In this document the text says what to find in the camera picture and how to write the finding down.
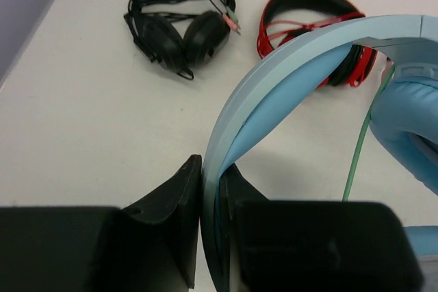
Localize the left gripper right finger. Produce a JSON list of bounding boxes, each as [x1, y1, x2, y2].
[[219, 165, 424, 291]]

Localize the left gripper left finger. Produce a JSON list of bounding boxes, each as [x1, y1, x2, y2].
[[1, 155, 202, 291]]

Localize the green headphone cable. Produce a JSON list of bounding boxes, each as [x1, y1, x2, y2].
[[342, 64, 397, 203]]

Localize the large light blue headphones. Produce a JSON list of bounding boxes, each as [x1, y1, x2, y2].
[[201, 14, 437, 291]]

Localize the black headphones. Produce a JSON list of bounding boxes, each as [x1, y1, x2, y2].
[[123, 0, 240, 80]]

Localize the red headphones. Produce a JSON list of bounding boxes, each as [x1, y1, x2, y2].
[[255, 0, 378, 90]]

